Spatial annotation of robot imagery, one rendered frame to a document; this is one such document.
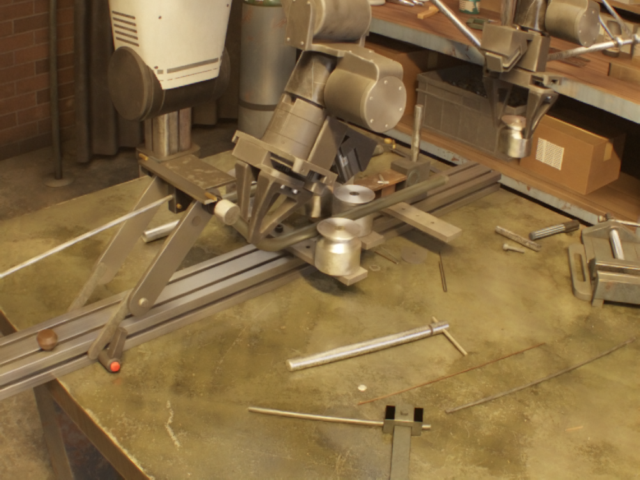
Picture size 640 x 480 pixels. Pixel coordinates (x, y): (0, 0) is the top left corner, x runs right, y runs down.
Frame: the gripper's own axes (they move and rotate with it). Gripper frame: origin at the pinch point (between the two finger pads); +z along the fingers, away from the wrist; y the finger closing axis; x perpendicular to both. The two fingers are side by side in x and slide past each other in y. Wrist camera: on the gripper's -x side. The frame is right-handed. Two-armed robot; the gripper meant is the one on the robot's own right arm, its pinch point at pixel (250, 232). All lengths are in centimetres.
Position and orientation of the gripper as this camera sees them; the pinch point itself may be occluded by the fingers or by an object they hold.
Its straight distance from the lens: 83.5
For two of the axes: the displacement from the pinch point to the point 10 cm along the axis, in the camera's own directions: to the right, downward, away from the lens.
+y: -6.9, -3.5, 6.3
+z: -4.1, 9.1, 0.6
